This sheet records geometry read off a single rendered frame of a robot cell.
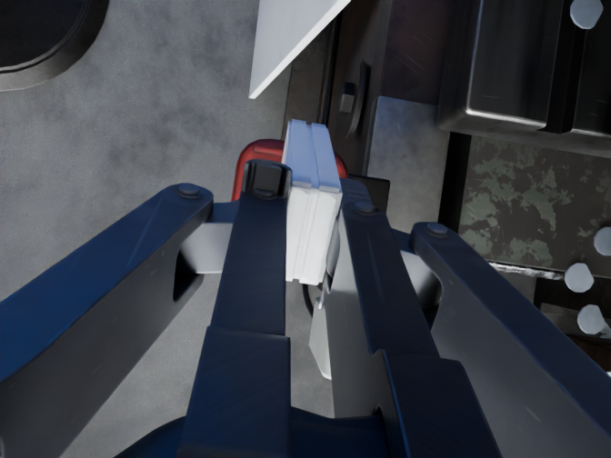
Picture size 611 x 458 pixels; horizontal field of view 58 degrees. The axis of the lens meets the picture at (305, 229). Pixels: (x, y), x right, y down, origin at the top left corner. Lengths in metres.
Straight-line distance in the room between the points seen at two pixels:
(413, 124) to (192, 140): 0.69
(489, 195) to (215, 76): 0.74
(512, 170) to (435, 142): 0.06
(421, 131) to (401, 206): 0.06
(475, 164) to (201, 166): 0.70
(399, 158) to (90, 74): 0.80
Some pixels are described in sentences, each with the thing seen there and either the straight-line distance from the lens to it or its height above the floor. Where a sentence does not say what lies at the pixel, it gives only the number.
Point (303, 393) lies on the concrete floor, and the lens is 1.10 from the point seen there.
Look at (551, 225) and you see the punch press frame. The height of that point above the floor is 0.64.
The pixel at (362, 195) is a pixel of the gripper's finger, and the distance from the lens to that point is 0.17.
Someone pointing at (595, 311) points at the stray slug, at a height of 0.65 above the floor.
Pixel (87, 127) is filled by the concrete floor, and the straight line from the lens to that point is 1.11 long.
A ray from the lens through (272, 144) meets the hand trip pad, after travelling 0.29.
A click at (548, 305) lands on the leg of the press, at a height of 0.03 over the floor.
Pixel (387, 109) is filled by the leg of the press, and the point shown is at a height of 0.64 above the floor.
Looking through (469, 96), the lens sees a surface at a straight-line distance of 0.38.
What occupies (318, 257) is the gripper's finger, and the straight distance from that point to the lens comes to 0.15.
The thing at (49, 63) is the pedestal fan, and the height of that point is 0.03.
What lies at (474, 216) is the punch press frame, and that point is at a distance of 0.43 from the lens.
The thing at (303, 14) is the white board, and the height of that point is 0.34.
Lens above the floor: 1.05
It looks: 85 degrees down
